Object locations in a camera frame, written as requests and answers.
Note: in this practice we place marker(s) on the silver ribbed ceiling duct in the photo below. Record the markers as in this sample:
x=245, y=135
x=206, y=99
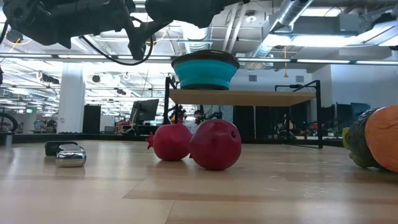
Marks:
x=199, y=39

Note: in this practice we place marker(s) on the dark blue monitor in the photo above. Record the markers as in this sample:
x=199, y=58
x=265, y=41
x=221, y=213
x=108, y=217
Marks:
x=360, y=109

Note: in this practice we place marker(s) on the white ceiling dome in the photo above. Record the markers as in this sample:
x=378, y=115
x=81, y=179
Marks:
x=250, y=17

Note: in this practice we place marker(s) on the black ceiling device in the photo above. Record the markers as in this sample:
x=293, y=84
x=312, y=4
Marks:
x=14, y=36

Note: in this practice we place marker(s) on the black cabinet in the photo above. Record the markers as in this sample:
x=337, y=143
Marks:
x=91, y=118

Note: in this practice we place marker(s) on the dark toy avocado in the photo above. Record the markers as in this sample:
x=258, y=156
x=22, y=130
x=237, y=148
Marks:
x=357, y=143

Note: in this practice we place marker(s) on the long ceiling light strip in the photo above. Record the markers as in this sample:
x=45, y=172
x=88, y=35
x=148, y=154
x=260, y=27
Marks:
x=323, y=61
x=31, y=56

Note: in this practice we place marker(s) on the yellow hanging pendant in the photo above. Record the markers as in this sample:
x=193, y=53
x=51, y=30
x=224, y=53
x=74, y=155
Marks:
x=285, y=62

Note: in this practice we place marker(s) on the blue collapsible bowl grey rim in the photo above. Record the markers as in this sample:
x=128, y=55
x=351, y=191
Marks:
x=205, y=73

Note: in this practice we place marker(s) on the grey wall vent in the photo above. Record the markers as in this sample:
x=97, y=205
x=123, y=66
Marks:
x=252, y=78
x=299, y=78

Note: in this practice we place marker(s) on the white room pillar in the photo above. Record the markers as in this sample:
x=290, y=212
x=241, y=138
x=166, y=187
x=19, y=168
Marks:
x=71, y=98

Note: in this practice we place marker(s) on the black computer monitor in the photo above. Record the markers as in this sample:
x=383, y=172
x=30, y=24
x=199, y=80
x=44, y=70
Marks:
x=146, y=109

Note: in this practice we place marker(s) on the person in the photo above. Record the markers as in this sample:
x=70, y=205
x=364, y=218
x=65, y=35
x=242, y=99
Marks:
x=197, y=116
x=284, y=123

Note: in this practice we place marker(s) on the black aluminium table frame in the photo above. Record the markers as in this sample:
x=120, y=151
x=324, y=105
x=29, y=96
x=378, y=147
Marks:
x=62, y=137

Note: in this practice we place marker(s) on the wooden shelf with black legs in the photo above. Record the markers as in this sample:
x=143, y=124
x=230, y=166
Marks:
x=242, y=98

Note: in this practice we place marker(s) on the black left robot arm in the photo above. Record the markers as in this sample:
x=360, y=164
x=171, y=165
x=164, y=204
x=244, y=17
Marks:
x=62, y=18

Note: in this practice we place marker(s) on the red toy pomegranate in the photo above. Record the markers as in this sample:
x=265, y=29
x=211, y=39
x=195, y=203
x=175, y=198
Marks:
x=172, y=143
x=214, y=146

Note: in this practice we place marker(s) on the silver slanted ventilation duct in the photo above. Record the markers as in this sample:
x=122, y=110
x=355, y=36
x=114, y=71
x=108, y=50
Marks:
x=293, y=11

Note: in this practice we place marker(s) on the grey metal post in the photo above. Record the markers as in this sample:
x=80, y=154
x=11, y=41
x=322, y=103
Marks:
x=6, y=138

